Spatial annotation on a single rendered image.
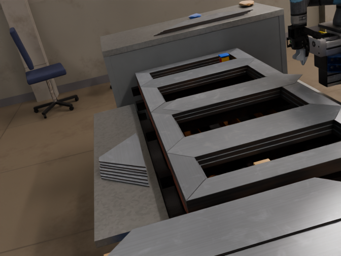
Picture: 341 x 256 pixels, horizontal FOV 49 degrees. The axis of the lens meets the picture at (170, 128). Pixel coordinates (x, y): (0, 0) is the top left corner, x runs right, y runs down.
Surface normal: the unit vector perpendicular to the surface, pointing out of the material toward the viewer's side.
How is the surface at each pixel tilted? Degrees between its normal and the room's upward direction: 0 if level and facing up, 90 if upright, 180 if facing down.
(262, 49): 90
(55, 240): 0
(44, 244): 0
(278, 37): 90
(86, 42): 90
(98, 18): 90
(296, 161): 0
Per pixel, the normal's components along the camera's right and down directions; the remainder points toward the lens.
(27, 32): 0.15, 0.40
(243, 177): -0.19, -0.89
